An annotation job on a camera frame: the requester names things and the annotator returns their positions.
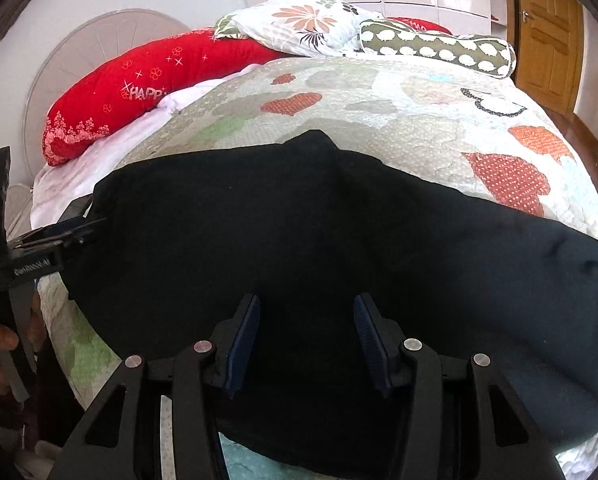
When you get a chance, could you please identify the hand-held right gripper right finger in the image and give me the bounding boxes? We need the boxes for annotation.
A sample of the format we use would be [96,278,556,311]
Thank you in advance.
[353,294,567,480]

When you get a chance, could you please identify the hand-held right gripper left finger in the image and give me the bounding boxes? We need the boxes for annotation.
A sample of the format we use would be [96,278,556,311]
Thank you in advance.
[46,294,261,480]

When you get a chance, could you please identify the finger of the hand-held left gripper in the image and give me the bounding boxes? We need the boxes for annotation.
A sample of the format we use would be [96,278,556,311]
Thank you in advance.
[16,217,107,256]
[59,197,94,226]

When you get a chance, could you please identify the black pants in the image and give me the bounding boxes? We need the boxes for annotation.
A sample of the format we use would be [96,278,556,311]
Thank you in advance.
[59,130,598,478]

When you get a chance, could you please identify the round beige bed panel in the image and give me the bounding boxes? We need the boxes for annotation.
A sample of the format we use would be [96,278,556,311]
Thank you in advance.
[6,185,35,241]

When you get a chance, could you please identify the white bed sheet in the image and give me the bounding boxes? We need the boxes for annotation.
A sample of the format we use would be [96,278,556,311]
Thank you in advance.
[29,62,275,233]

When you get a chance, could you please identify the long red pillow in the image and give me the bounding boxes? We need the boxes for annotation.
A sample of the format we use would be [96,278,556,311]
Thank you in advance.
[43,27,290,167]

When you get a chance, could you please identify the round beige headboard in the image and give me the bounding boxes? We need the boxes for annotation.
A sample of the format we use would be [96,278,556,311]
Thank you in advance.
[22,7,192,181]

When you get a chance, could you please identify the heart patterned quilt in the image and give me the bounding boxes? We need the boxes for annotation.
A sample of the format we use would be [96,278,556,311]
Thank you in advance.
[36,55,598,480]

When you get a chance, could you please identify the white floral pillow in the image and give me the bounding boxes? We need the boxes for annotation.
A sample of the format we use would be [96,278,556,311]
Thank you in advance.
[214,0,385,58]

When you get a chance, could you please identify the green patterned bolster pillow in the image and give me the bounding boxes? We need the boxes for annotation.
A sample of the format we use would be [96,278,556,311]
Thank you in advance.
[359,19,517,78]

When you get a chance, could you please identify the small red pillow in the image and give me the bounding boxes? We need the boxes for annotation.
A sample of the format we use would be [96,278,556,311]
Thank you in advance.
[386,16,452,36]

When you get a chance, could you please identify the wooden door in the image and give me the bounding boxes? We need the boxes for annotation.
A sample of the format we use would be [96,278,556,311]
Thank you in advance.
[514,0,584,116]

